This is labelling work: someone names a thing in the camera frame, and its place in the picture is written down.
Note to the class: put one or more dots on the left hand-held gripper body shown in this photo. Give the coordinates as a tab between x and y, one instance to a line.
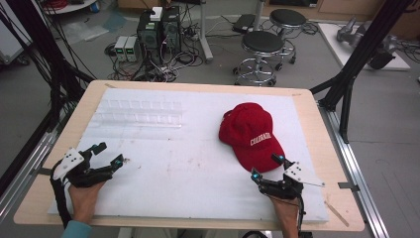
67	162

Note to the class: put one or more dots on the red baseball cap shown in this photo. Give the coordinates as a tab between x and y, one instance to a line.
249	135

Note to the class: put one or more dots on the person's left hand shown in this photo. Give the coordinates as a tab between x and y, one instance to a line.
83	201

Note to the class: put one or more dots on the black round stool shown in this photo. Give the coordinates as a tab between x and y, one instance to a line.
262	43
288	17

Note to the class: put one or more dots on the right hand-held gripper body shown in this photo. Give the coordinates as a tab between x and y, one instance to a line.
302	174

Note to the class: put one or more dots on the grey tape strip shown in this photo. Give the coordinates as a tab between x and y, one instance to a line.
43	171
348	186

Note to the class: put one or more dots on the round white table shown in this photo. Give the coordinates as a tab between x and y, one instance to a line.
71	7

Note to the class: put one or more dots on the person's right hand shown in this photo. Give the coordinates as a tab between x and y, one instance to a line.
286	211

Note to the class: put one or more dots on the white foam mat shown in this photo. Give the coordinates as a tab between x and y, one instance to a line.
165	172

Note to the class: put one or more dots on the clear acrylic rack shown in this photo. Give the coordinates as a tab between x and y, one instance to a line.
142	114

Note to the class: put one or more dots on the aluminium rail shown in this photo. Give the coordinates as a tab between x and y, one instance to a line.
23	172
356	172

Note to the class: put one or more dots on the clear plastic sheet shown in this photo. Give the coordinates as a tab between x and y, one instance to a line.
84	32

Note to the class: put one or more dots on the grey equipment case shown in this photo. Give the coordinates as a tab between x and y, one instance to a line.
10	43

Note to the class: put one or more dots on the blue tape roll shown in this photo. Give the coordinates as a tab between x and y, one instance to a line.
94	7

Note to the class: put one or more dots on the black computer tower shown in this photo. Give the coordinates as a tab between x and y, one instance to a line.
149	38
171	31

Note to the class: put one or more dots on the white platform board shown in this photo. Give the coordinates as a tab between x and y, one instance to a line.
333	43

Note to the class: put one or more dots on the white box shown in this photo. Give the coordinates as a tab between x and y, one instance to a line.
156	14

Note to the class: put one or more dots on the grey power supply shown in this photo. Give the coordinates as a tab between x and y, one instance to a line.
132	49
120	48

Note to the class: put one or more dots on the thin wooden stick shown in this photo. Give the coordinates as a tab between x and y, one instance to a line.
336	214

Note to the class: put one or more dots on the flat black box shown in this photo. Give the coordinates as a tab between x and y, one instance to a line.
243	23

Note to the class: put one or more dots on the black metal frame stand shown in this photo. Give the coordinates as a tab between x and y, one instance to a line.
49	59
356	56

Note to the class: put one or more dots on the white stand post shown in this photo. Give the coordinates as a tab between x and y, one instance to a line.
204	33

